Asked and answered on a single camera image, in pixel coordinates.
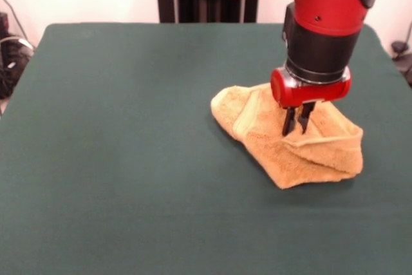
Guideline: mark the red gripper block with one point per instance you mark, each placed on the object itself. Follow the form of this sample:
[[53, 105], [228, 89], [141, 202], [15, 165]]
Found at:
[[309, 94]]

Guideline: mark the orange terry towel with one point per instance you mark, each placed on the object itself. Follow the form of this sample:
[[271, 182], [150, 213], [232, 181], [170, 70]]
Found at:
[[289, 165]]

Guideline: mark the black floor device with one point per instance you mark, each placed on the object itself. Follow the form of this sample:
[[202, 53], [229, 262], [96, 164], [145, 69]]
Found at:
[[402, 59]]

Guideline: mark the dark green table cloth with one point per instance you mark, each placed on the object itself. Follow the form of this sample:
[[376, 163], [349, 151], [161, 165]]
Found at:
[[96, 159]]

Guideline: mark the small black box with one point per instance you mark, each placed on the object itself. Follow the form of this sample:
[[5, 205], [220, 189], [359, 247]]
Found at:
[[3, 21]]

